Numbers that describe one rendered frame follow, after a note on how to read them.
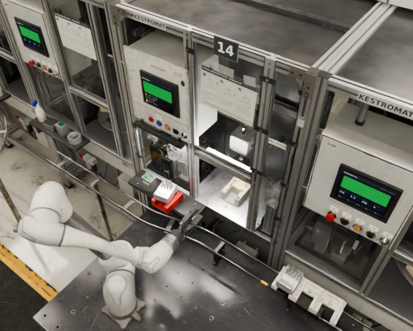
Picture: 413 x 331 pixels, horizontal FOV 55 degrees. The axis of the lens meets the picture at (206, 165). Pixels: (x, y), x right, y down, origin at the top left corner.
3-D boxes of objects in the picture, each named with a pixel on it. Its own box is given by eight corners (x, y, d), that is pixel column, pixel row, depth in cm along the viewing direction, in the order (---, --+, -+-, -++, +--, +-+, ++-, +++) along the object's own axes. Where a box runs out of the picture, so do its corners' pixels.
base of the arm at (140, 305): (129, 334, 213) (127, 330, 209) (100, 310, 222) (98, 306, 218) (152, 308, 223) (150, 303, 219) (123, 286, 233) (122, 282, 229)
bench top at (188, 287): (34, 320, 223) (31, 317, 220) (159, 202, 283) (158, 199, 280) (266, 537, 160) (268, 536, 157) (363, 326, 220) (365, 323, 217)
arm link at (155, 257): (163, 237, 195) (153, 241, 206) (142, 259, 186) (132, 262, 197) (178, 253, 196) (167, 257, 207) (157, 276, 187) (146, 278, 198)
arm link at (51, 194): (115, 287, 227) (117, 255, 243) (140, 279, 224) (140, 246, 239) (18, 217, 175) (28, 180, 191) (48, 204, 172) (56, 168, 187)
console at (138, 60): (130, 119, 234) (119, 46, 201) (162, 96, 250) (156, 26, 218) (186, 147, 216) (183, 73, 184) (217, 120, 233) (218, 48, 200)
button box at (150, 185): (142, 189, 256) (140, 176, 247) (150, 182, 260) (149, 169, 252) (152, 194, 252) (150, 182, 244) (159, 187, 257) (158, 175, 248)
